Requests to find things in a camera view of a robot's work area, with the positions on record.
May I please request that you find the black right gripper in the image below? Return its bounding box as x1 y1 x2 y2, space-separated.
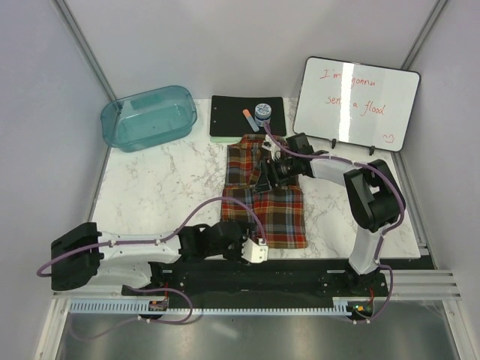
253 156 299 194

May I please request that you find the plaid long sleeve shirt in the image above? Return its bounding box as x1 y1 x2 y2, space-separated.
222 134 308 249

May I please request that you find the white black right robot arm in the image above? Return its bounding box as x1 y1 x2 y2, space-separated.
255 133 406 296

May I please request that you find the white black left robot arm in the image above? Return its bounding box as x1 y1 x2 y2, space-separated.
50 220 255 295

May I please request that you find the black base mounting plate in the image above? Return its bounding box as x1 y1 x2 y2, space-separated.
121 259 388 308

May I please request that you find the green mat under clipboard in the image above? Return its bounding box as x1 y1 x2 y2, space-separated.
210 136 242 144

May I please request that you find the small blue white jar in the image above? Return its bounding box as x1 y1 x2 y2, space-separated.
254 103 272 128

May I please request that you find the blue orange marker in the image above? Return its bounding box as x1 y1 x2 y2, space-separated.
242 109 260 133

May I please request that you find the black clipboard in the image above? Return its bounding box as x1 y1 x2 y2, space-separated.
209 95 287 139

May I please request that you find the teal plastic bin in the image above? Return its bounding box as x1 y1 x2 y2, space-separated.
100 85 197 152

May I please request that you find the white dry-erase board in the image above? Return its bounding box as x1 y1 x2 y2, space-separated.
292 56 422 152

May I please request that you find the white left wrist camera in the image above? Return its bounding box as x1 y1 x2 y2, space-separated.
241 239 269 263

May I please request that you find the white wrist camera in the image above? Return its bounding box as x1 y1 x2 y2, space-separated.
241 239 269 263
262 135 281 160

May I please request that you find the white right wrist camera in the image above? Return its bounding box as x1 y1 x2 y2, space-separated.
262 135 281 160

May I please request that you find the white slotted cable duct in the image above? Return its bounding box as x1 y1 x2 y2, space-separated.
68 298 353 316

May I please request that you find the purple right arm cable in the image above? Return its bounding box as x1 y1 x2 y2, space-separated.
262 119 407 326

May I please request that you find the aluminium frame rail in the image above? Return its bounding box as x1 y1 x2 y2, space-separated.
53 270 461 300

